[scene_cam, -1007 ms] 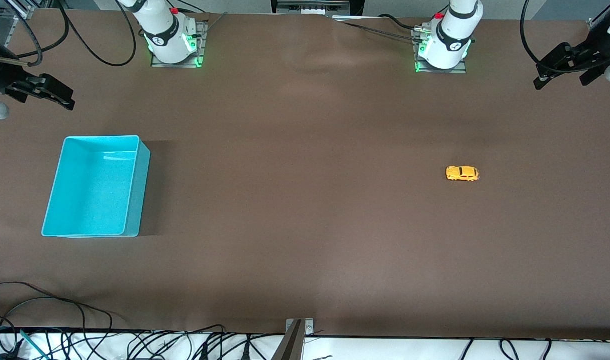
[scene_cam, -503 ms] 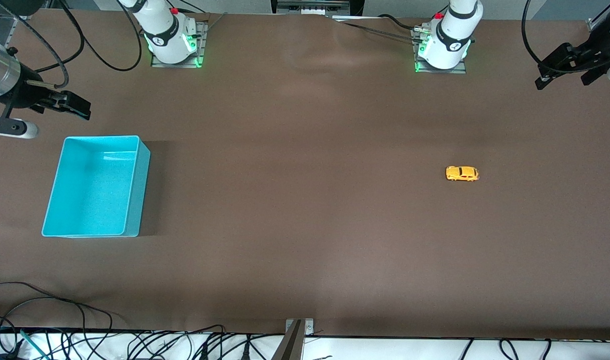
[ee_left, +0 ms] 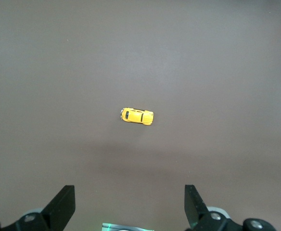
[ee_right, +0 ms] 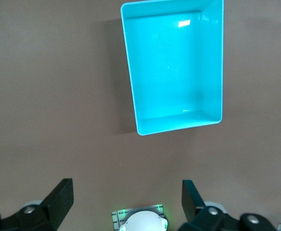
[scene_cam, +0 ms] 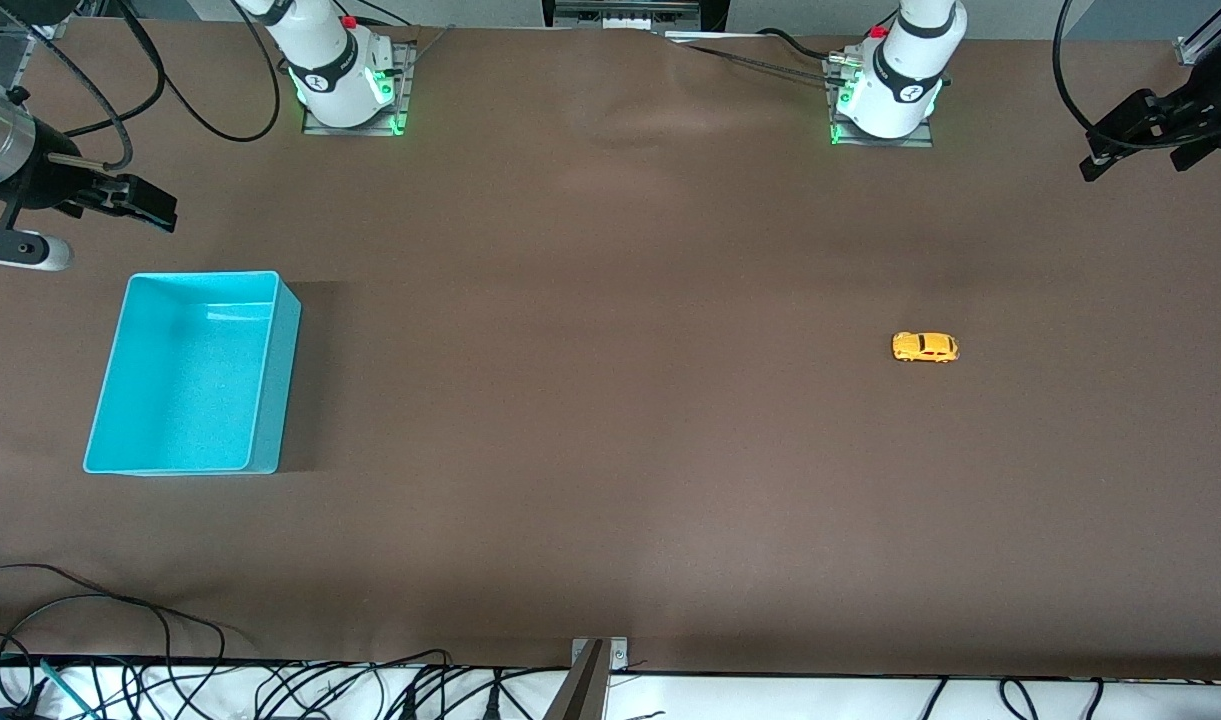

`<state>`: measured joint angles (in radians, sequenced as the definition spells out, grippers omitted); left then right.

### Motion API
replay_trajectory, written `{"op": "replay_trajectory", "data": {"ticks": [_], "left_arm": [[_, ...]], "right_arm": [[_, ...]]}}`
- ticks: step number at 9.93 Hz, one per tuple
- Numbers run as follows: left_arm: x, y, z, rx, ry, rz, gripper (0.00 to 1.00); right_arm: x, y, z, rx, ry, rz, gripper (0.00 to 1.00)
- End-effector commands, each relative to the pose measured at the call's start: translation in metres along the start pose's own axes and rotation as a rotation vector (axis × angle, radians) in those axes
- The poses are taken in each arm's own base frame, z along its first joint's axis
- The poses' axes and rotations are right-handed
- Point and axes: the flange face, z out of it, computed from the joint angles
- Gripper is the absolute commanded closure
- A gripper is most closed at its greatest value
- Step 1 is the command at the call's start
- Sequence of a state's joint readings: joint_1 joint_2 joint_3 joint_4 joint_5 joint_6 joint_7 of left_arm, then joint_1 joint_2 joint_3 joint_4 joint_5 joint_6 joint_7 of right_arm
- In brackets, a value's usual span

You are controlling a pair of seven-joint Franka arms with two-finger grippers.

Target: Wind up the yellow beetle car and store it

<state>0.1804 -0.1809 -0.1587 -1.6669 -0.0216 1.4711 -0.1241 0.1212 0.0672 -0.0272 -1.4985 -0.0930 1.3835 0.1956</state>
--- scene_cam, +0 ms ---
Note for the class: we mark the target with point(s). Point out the dark grey camera pole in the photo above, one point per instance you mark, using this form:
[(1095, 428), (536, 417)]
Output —
[(580, 690)]

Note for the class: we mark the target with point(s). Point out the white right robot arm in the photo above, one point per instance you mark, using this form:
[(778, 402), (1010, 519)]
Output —
[(332, 65)]

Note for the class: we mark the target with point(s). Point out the small metal table bracket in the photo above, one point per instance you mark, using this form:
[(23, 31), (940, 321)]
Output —
[(618, 655)]

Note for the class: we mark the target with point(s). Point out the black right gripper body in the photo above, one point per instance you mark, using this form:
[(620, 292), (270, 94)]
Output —
[(42, 186)]

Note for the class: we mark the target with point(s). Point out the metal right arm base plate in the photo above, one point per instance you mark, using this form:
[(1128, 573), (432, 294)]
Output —
[(407, 90)]

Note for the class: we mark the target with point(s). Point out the black power strip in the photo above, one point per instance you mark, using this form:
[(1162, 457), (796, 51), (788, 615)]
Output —
[(625, 12)]

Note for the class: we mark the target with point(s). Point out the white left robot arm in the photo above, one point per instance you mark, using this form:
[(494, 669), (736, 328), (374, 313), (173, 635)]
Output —
[(905, 70)]

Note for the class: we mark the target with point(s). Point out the yellow beetle toy car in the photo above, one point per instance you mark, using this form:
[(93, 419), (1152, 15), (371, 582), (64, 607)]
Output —
[(925, 347)]

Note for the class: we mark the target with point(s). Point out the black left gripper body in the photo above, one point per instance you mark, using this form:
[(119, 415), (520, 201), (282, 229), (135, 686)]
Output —
[(1196, 106)]

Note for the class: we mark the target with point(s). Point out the teal plastic bin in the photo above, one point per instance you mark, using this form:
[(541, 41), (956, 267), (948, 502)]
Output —
[(185, 380)]

